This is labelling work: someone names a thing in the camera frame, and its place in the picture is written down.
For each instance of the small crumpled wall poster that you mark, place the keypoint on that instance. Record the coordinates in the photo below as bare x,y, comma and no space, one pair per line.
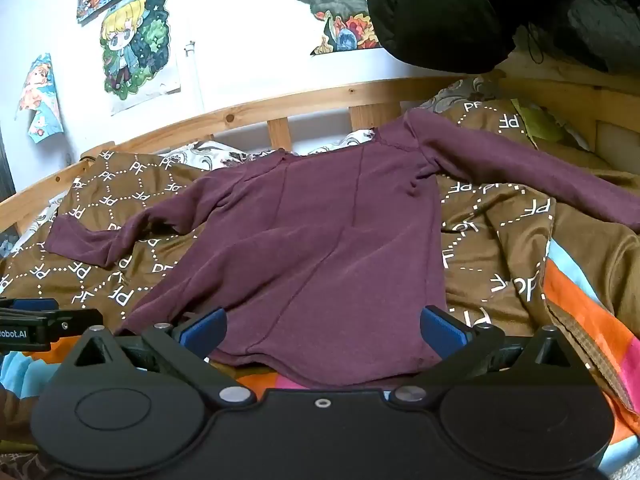
40,95

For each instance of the maroon long-sleeved shirt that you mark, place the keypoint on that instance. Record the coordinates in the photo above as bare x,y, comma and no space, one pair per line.
310,240

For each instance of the landscape cartoon wall poster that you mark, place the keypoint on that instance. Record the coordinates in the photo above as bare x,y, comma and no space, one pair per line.
335,5

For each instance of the white wall pipe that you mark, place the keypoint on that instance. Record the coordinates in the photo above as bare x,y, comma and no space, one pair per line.
192,75

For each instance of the floral bed sheet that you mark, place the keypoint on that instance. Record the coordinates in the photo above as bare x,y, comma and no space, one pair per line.
210,152

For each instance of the brown patterned blanket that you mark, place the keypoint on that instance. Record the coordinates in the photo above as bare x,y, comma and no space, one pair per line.
495,220

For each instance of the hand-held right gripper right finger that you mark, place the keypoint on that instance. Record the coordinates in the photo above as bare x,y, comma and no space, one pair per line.
440,332

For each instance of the colourful striped blanket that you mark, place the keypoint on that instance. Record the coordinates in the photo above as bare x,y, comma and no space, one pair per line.
570,287

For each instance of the green cloth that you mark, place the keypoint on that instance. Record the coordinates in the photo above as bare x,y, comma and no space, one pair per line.
542,122

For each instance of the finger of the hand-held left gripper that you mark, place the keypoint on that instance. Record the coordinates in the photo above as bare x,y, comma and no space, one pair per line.
30,303

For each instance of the blond cartoon figure wall poster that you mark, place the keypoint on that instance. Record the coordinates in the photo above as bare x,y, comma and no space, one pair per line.
135,45

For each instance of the black jacket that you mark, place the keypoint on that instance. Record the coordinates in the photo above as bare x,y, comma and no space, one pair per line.
450,10

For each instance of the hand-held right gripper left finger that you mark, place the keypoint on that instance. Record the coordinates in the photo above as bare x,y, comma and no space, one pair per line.
201,333

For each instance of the wooden bed frame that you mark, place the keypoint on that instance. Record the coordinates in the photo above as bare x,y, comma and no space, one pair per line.
310,102

